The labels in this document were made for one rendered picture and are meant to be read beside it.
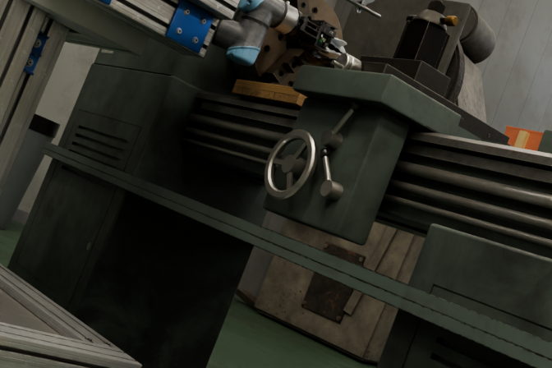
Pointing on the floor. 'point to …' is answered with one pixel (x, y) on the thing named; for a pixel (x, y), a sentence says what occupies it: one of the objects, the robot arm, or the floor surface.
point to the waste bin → (25, 166)
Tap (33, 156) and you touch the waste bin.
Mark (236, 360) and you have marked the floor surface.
